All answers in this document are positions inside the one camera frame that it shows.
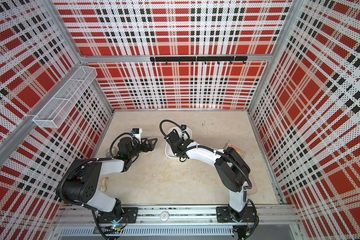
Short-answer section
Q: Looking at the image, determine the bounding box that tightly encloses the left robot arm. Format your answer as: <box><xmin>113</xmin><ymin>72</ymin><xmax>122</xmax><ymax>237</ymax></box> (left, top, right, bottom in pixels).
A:
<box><xmin>56</xmin><ymin>137</ymin><xmax>158</xmax><ymax>222</ymax></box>

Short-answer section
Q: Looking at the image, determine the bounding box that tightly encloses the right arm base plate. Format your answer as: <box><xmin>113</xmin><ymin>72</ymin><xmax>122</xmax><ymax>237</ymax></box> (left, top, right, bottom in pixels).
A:
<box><xmin>216</xmin><ymin>206</ymin><xmax>257</xmax><ymax>223</ymax></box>

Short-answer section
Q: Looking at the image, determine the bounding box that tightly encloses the transparent plastic packet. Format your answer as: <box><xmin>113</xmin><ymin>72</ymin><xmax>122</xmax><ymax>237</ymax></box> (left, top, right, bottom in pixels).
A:
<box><xmin>224</xmin><ymin>143</ymin><xmax>246</xmax><ymax>159</ymax></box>

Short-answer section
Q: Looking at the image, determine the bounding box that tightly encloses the white wire mesh basket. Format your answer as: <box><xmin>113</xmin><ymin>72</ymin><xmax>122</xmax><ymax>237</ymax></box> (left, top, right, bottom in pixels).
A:
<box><xmin>33</xmin><ymin>66</ymin><xmax>97</xmax><ymax>129</ymax></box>

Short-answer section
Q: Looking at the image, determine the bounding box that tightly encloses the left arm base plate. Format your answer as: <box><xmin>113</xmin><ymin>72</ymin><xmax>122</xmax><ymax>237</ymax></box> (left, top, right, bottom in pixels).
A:
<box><xmin>95</xmin><ymin>207</ymin><xmax>139</xmax><ymax>224</ymax></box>

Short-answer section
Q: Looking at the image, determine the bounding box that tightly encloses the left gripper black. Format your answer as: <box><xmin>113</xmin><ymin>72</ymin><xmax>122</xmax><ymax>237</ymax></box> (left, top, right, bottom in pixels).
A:
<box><xmin>128</xmin><ymin>137</ymin><xmax>157</xmax><ymax>159</ymax></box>

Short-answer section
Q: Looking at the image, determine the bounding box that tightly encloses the aluminium front rail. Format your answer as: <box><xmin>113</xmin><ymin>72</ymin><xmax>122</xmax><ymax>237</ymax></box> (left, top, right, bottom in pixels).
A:
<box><xmin>52</xmin><ymin>205</ymin><xmax>302</xmax><ymax>226</ymax></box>

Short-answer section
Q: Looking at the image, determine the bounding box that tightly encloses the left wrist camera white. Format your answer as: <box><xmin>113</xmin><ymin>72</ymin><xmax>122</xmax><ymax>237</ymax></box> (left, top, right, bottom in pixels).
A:
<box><xmin>131</xmin><ymin>128</ymin><xmax>143</xmax><ymax>139</ymax></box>

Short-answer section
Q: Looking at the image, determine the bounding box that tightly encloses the black hook rail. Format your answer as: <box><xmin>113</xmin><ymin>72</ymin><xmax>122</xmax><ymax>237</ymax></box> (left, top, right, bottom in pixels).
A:
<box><xmin>150</xmin><ymin>56</ymin><xmax>248</xmax><ymax>64</ymax></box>

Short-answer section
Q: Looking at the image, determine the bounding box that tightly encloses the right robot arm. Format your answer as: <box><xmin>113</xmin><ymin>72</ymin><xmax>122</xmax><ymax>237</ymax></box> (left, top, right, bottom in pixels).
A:
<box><xmin>164</xmin><ymin>130</ymin><xmax>253</xmax><ymax>222</ymax></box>

